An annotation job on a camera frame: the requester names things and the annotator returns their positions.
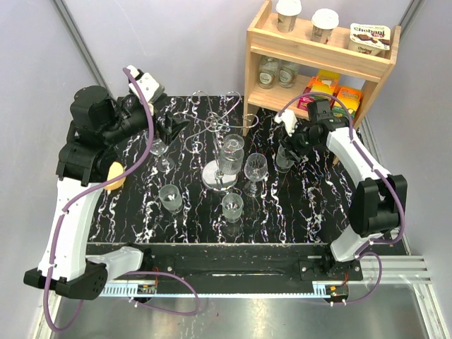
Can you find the yellow round sponge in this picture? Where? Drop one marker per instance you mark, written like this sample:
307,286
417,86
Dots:
115,170

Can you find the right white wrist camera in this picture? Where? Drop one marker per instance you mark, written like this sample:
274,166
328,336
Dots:
288,119

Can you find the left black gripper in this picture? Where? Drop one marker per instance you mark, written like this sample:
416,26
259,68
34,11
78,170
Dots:
171,128

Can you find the ribbed stemmed glass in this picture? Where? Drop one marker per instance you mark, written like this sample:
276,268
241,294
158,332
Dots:
231,155
283,165

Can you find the wooden shelf unit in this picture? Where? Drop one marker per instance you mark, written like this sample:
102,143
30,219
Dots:
264,39

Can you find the ribbed glass front left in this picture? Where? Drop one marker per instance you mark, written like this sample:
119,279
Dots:
170,198

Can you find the chrome wine glass rack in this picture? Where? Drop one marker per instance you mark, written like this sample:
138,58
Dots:
214,124

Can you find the white paper cup right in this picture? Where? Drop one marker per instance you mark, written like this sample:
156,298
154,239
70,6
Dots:
324,21

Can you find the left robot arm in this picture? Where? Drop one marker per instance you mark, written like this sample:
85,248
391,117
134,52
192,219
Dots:
99,122

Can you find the white paper cup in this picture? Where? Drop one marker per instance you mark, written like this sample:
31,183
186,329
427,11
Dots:
324,21
288,11

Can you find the ribbed glass front centre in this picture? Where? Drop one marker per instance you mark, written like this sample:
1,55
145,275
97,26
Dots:
232,206

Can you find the Chobani yogurt cup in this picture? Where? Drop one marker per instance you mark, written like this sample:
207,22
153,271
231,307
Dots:
369,39

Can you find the green orange sponge box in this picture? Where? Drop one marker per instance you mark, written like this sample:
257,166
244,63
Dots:
351,98

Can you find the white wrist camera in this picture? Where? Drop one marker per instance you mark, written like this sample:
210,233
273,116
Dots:
151,89
288,119

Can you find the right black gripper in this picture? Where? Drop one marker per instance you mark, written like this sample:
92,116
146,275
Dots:
289,143

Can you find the clear wine glass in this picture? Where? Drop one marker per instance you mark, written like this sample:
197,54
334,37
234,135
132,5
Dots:
164,163
255,170

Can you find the clear wine glass left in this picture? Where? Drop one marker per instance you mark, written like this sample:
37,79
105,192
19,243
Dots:
164,163

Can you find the clear wine glass centre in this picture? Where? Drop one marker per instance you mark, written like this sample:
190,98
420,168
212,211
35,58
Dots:
255,170

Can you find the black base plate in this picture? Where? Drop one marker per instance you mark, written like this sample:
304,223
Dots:
244,269

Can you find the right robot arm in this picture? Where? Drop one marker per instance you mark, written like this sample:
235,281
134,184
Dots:
378,203

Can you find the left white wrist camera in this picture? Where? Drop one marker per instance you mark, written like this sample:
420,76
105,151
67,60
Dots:
151,89

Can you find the white paper cup left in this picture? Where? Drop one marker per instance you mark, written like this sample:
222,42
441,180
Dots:
288,11

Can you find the pink sponge box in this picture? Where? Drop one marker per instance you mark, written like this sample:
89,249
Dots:
304,101

